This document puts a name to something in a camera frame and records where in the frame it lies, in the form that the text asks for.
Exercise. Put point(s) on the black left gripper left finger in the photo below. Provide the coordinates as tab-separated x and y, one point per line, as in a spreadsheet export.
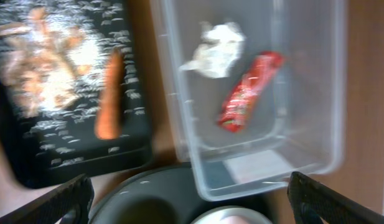
68	203

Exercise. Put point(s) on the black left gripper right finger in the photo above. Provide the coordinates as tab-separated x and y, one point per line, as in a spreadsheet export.
313	202

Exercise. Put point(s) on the orange carrot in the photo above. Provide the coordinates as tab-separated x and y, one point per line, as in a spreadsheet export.
108	117

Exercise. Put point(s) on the red snack wrapper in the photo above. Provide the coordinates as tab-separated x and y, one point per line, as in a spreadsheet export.
241	100

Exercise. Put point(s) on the clear plastic waste bin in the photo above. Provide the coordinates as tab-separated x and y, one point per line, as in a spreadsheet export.
297	124

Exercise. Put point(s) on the black rectangular food tray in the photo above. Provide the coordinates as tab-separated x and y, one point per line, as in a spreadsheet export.
86	161

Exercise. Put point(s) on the grey round plate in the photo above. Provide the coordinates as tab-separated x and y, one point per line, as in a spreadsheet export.
231	215

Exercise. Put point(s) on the round black tray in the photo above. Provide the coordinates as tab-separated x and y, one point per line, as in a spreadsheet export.
166	195

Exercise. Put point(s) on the food scraps and rice pile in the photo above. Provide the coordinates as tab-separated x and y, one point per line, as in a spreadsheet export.
48	68

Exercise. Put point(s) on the crumpled white tissue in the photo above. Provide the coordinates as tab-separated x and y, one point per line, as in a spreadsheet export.
222	45

